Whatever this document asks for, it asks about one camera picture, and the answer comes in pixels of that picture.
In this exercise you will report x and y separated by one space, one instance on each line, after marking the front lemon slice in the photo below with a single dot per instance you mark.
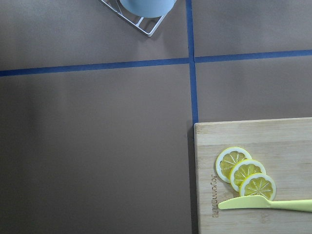
258 184

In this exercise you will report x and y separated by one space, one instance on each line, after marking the middle lemon slice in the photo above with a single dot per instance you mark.
242 170

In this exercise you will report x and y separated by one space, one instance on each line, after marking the bamboo cutting board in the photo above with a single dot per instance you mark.
283 146

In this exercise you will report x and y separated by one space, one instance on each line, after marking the yellow plastic knife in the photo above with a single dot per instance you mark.
260 202

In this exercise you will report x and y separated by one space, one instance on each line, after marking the light blue cup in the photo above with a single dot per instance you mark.
148 8

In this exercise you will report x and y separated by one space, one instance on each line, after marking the white wire cup rack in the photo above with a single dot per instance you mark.
146 26

